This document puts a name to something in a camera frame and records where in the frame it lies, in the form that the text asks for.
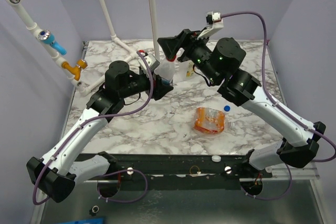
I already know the yellow plastic faucet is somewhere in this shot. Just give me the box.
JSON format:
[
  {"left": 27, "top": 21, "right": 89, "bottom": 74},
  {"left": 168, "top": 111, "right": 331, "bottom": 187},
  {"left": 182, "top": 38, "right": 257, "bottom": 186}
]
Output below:
[{"left": 61, "top": 59, "right": 88, "bottom": 81}]

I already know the crushed bottle orange label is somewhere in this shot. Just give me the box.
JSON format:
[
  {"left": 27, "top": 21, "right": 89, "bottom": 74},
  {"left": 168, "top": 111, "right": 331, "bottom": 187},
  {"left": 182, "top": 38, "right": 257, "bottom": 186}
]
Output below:
[{"left": 193, "top": 107, "right": 225, "bottom": 135}]

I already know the blue bottle cap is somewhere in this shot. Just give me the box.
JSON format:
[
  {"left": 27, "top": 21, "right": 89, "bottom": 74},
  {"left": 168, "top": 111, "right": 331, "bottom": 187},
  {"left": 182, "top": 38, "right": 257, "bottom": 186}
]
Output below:
[{"left": 224, "top": 105, "right": 230, "bottom": 112}]

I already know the white cap on table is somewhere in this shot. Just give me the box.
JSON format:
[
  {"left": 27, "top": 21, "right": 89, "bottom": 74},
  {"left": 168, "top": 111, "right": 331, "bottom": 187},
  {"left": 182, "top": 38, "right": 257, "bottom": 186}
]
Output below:
[{"left": 211, "top": 155, "right": 221, "bottom": 163}]

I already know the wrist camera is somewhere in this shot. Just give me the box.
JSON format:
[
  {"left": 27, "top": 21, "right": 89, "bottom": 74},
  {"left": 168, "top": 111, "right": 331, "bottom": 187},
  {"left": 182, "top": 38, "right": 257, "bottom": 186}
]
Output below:
[
  {"left": 197, "top": 11, "right": 224, "bottom": 40},
  {"left": 138, "top": 50, "right": 160, "bottom": 74}
]

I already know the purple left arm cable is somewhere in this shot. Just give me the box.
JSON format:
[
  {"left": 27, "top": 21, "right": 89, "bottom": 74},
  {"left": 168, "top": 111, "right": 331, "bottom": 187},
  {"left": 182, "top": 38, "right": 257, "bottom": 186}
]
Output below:
[{"left": 31, "top": 52, "right": 154, "bottom": 206}]

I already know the small bottle red label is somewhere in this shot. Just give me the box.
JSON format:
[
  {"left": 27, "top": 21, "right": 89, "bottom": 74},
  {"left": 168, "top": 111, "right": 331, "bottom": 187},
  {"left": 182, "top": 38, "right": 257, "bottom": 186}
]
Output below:
[{"left": 154, "top": 58, "right": 175, "bottom": 86}]

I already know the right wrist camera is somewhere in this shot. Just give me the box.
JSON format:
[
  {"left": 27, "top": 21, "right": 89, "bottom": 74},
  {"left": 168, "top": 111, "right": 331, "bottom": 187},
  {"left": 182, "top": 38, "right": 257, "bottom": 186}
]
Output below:
[{"left": 197, "top": 11, "right": 224, "bottom": 40}]

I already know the blue object at edge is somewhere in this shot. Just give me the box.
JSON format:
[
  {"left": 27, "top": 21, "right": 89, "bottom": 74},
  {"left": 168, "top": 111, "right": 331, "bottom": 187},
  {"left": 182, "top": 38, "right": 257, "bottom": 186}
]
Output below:
[{"left": 58, "top": 217, "right": 105, "bottom": 224}]

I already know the white cap beside crushed bottle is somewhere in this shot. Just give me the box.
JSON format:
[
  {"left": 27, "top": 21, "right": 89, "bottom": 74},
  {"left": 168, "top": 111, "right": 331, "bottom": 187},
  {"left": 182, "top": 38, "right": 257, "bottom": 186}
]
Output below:
[{"left": 225, "top": 122, "right": 234, "bottom": 129}]

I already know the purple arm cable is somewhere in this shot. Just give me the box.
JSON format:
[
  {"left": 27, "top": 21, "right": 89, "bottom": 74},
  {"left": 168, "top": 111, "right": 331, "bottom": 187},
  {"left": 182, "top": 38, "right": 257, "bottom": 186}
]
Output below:
[
  {"left": 31, "top": 52, "right": 154, "bottom": 206},
  {"left": 222, "top": 10, "right": 336, "bottom": 200}
]

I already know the white PVC pipe frame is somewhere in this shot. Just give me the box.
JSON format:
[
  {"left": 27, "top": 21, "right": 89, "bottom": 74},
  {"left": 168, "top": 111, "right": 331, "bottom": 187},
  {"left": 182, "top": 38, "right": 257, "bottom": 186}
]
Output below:
[{"left": 5, "top": 0, "right": 160, "bottom": 96}]

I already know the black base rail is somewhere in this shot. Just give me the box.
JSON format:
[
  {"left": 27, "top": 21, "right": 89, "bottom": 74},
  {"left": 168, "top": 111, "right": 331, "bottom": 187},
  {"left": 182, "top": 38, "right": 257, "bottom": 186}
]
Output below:
[{"left": 99, "top": 152, "right": 272, "bottom": 191}]

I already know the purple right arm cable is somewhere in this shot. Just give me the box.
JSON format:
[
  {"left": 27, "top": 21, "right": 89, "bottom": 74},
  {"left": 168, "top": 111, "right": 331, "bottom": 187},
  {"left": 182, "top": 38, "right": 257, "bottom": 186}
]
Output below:
[{"left": 222, "top": 10, "right": 336, "bottom": 200}]

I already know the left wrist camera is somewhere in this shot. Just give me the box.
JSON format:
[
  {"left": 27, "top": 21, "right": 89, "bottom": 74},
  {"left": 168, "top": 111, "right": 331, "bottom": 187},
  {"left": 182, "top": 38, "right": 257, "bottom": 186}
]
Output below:
[{"left": 138, "top": 50, "right": 160, "bottom": 74}]

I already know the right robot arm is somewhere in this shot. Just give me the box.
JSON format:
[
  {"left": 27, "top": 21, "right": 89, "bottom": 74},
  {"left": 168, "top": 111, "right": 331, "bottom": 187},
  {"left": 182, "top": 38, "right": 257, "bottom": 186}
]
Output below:
[{"left": 157, "top": 29, "right": 320, "bottom": 178}]

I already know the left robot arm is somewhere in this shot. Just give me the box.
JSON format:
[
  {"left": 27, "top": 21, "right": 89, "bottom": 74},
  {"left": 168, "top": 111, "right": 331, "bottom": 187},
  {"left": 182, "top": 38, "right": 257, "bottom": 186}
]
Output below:
[{"left": 26, "top": 60, "right": 175, "bottom": 202}]

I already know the clear bottle yellow label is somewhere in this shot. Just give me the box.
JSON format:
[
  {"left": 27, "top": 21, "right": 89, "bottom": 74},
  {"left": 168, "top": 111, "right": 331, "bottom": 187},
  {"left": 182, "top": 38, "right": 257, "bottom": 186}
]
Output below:
[{"left": 180, "top": 60, "right": 195, "bottom": 80}]

